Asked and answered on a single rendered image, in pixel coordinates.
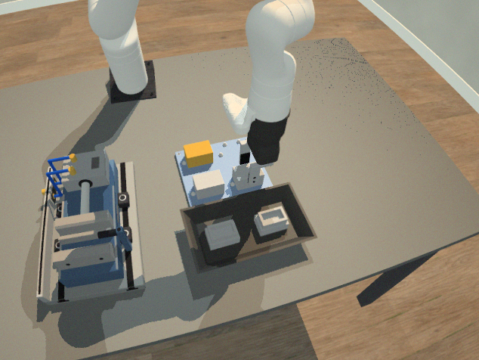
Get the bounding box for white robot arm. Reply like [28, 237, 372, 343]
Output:
[88, 0, 315, 99]

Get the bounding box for grey flat bar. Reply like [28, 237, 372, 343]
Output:
[58, 228, 112, 245]

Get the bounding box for yellow rectangular block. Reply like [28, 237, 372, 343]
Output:
[184, 141, 213, 168]

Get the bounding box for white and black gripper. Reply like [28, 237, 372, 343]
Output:
[222, 85, 292, 185]

